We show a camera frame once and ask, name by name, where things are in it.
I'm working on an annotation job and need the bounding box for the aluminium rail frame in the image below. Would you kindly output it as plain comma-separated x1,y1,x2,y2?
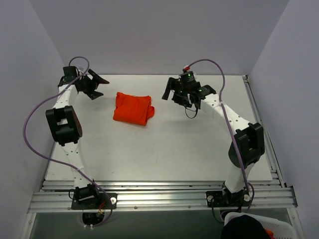
27,74,304,239

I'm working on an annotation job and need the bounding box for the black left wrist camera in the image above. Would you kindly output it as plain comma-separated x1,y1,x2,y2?
63,66,78,81

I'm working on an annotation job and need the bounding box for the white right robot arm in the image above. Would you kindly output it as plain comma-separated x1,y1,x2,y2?
162,73,265,206

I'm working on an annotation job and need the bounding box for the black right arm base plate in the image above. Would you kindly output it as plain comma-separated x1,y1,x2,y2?
205,189,251,208

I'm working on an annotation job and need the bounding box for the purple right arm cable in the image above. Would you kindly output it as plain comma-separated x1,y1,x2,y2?
184,59,255,214

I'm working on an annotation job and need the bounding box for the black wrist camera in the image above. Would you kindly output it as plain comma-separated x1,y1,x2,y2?
179,71,197,88
63,66,78,81

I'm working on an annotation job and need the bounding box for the black garment in basket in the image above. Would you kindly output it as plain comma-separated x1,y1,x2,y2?
220,215,271,239

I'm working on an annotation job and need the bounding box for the orange t shirt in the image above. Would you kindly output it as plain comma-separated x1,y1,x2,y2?
113,92,155,126

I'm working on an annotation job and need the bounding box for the white laundry basket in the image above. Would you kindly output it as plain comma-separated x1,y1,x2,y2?
223,211,294,239

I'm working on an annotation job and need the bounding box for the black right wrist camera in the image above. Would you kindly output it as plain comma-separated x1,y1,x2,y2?
179,71,197,88

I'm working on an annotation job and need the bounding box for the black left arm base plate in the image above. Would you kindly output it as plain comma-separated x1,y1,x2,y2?
71,192,118,210

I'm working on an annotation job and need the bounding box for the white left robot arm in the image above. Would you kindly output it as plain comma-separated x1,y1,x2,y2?
45,66,109,209

